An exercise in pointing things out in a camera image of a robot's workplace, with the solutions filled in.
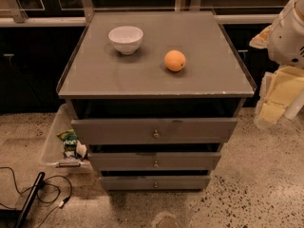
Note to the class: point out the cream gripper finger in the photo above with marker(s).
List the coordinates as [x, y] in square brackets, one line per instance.
[261, 40]

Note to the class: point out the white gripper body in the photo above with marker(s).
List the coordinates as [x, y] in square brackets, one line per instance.
[286, 40]

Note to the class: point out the grey top drawer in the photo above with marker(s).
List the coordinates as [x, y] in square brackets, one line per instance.
[154, 131]

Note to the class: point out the grey drawer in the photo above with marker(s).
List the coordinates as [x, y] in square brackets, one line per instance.
[155, 183]
[154, 161]
[154, 131]

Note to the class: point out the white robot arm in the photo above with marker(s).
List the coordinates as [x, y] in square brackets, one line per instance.
[286, 36]

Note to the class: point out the grey drawer cabinet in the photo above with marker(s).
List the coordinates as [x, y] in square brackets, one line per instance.
[102, 83]

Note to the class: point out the grey middle drawer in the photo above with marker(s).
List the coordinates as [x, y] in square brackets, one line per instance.
[154, 161]

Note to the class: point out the grey bottom drawer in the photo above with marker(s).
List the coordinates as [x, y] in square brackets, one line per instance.
[155, 183]

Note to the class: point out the orange fruit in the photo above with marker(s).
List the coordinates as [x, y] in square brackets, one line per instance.
[174, 60]

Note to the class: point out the white ceramic bowl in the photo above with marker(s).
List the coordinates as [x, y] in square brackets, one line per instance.
[126, 39]

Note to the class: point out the clear plastic bin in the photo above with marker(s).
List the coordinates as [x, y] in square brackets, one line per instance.
[54, 155]

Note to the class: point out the green snack bag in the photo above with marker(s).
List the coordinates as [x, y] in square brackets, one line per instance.
[69, 139]

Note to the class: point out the black flat bar device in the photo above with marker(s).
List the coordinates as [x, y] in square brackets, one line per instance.
[29, 201]

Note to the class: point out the metal railing frame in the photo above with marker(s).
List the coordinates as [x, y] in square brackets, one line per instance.
[227, 11]

